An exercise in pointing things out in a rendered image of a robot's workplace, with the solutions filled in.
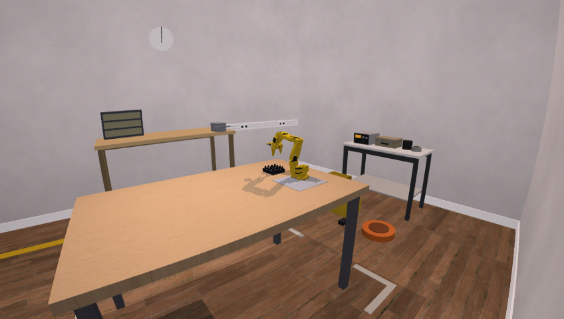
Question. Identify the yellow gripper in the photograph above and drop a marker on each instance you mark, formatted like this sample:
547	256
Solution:
275	146

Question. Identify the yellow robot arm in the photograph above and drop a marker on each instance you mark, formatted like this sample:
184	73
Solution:
296	171

